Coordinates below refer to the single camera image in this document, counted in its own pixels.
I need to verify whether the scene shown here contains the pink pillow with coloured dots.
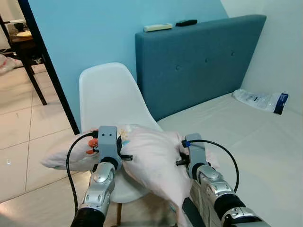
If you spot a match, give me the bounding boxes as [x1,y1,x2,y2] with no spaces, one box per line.
[40,124,221,227]

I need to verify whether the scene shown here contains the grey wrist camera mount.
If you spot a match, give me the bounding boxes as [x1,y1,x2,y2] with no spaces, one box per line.
[187,134,207,166]
[97,126,119,162]

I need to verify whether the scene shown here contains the black remote control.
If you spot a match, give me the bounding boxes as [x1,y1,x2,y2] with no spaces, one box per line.
[175,19,198,27]

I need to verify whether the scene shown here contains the bed with beige sheet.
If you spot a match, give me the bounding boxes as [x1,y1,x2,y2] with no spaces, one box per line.
[156,92,303,227]

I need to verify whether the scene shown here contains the teal upholstered headboard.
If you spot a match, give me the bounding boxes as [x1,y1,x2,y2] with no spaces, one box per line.
[135,14,267,122]

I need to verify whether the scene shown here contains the dark wooden table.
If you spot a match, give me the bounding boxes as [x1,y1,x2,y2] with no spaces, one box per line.
[0,0,48,106]

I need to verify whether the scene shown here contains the black door frame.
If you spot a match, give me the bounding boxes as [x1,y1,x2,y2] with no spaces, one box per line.
[18,0,80,135]

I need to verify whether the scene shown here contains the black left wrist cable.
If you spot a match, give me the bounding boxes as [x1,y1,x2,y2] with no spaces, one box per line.
[66,131,99,214]

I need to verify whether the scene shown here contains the clear plastic bag blue label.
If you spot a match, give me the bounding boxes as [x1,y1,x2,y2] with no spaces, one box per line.
[232,89,289,115]

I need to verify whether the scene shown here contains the white plastic chair wooden legs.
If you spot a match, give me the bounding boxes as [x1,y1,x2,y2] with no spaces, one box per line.
[78,62,164,226]

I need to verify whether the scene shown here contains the white remote control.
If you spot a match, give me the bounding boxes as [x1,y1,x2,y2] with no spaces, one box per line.
[143,23,173,33]

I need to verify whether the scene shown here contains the pink bag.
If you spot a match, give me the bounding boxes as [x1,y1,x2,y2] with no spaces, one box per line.
[0,53,22,75]

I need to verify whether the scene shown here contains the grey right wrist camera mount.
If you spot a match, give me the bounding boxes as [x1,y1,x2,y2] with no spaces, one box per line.
[187,134,207,166]

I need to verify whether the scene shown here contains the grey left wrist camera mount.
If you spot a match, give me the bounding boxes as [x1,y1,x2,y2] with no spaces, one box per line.
[97,126,119,162]

